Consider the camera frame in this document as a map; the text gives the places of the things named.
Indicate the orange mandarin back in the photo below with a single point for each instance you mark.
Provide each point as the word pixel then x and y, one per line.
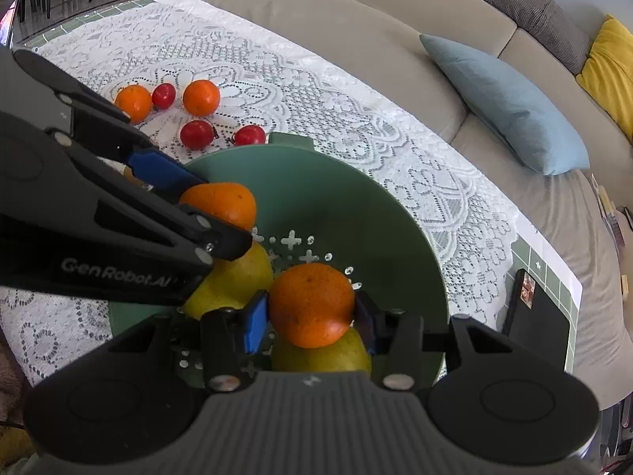
pixel 201 98

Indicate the white lace tablecloth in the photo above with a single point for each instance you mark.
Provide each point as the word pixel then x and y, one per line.
pixel 269 80

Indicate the black notebook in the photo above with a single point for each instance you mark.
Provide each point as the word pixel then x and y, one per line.
pixel 534 322

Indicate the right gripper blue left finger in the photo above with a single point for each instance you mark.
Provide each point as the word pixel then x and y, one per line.
pixel 231 344

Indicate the red cherry tomato right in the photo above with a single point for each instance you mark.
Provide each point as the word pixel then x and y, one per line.
pixel 249 135

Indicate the red cherry tomato front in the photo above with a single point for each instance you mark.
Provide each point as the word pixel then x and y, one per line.
pixel 197 134

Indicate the light blue cushion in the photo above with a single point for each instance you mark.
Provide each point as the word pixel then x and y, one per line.
pixel 511 106

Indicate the red cherry tomato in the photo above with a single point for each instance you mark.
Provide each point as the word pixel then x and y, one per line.
pixel 163 96
pixel 197 134
pixel 249 135

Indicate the green grid table mat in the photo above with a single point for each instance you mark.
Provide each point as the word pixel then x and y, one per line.
pixel 544 264

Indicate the beige sofa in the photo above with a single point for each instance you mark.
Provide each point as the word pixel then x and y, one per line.
pixel 378 42

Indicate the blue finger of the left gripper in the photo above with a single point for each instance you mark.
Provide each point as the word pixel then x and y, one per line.
pixel 161 171

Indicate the orange mandarin small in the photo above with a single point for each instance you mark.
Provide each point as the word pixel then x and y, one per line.
pixel 229 202

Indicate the red cherry tomato middle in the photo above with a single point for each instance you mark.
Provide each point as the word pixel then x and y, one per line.
pixel 163 96

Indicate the large orange mandarin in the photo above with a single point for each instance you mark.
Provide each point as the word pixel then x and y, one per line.
pixel 311 305

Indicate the green-yellow pear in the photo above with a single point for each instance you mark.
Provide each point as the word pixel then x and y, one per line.
pixel 346 354

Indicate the green plastic colander bowl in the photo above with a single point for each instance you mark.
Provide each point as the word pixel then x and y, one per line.
pixel 311 209

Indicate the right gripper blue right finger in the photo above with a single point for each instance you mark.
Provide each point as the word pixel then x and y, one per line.
pixel 394 341

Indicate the books on sofa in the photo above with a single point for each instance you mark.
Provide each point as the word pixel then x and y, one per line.
pixel 618 221

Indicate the grey cushion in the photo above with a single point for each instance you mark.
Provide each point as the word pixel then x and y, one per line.
pixel 547 23

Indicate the yellow cushion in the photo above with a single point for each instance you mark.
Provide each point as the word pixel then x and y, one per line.
pixel 607 73

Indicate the brown kiwi fruit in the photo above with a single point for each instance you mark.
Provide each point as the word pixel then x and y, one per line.
pixel 127 172

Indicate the red-yellow apple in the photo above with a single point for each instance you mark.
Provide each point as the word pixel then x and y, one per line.
pixel 232 284

